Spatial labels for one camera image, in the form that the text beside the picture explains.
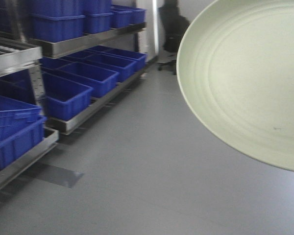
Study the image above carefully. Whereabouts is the blue bin shelf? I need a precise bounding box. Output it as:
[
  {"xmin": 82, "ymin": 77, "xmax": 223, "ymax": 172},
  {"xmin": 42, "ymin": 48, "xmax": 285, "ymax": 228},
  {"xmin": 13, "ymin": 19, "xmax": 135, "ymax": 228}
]
[
  {"xmin": 42, "ymin": 72, "xmax": 93, "ymax": 121},
  {"xmin": 31, "ymin": 14, "xmax": 85, "ymax": 43}
]

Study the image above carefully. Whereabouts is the blue bin upper shelf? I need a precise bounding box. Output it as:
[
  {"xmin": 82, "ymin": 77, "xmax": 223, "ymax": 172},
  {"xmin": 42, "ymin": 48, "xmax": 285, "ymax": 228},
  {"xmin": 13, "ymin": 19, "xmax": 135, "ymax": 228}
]
[{"xmin": 31, "ymin": 14, "xmax": 85, "ymax": 43}]

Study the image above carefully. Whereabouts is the blue bin bottom near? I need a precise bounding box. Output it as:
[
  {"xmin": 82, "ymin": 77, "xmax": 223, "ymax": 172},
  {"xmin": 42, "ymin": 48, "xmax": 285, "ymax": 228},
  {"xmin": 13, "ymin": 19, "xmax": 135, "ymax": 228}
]
[{"xmin": 0, "ymin": 116, "xmax": 47, "ymax": 170}]

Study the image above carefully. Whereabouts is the far steel shelf rack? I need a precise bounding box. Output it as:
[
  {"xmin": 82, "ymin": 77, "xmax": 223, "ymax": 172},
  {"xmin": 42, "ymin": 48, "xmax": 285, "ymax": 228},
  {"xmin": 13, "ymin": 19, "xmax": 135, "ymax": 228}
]
[{"xmin": 26, "ymin": 0, "xmax": 147, "ymax": 136}]

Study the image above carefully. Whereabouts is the blue bin lower shelf front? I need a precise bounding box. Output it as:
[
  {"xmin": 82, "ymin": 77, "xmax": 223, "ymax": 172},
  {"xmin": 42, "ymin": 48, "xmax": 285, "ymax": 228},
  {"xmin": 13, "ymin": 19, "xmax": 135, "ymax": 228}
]
[{"xmin": 42, "ymin": 72, "xmax": 93, "ymax": 121}]

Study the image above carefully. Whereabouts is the green round plate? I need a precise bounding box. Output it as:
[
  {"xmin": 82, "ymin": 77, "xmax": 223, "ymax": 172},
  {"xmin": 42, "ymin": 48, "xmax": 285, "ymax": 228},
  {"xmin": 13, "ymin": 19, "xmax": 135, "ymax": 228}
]
[{"xmin": 177, "ymin": 0, "xmax": 294, "ymax": 171}]

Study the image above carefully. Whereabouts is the black office chair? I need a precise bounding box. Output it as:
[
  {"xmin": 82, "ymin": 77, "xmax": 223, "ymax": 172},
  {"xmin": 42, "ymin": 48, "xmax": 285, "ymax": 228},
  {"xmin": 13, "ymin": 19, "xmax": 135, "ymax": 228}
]
[{"xmin": 157, "ymin": 0, "xmax": 192, "ymax": 75}]

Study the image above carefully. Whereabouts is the near steel shelf rack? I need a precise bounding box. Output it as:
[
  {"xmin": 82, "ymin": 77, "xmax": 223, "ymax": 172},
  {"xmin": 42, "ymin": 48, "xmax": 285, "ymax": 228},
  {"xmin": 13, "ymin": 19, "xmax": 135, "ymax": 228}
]
[{"xmin": 0, "ymin": 37, "xmax": 59, "ymax": 190}]

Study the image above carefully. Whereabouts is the steel shelf rack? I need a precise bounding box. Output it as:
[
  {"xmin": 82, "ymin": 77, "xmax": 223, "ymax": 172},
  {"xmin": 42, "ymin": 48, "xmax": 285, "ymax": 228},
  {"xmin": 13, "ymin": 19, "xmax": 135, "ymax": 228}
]
[
  {"xmin": 26, "ymin": 0, "xmax": 147, "ymax": 136},
  {"xmin": 0, "ymin": 37, "xmax": 59, "ymax": 190}
]

